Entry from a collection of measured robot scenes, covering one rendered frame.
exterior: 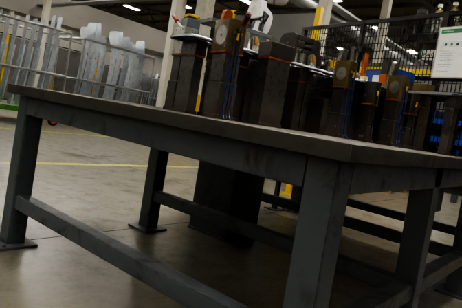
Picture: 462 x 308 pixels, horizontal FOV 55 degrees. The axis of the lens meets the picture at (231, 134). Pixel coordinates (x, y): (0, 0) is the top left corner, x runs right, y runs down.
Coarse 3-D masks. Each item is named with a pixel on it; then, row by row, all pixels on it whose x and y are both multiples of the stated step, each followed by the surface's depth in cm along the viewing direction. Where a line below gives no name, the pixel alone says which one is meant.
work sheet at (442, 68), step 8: (440, 32) 268; (448, 32) 264; (456, 32) 259; (440, 40) 267; (448, 40) 263; (456, 40) 259; (440, 48) 267; (448, 48) 263; (456, 48) 258; (440, 56) 266; (448, 56) 262; (456, 56) 258; (440, 64) 266; (448, 64) 261; (456, 64) 257; (432, 72) 269; (440, 72) 265; (448, 72) 261; (456, 72) 257
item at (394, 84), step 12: (396, 84) 216; (408, 84) 216; (396, 96) 215; (396, 108) 215; (384, 120) 219; (396, 120) 216; (384, 132) 219; (396, 132) 216; (384, 144) 217; (396, 144) 214
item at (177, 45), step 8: (176, 32) 193; (184, 32) 187; (192, 32) 189; (176, 40) 192; (176, 48) 191; (176, 56) 192; (176, 64) 191; (176, 72) 190; (168, 80) 194; (176, 80) 189; (168, 88) 193; (176, 88) 189; (168, 96) 192; (168, 104) 191
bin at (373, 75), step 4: (368, 72) 286; (372, 72) 284; (376, 72) 280; (380, 72) 277; (400, 72) 267; (404, 72) 268; (408, 72) 270; (368, 76) 286; (372, 76) 283; (376, 76) 280; (408, 76) 270; (412, 76) 272; (368, 80) 286; (372, 80) 283; (376, 80) 279; (412, 80) 272
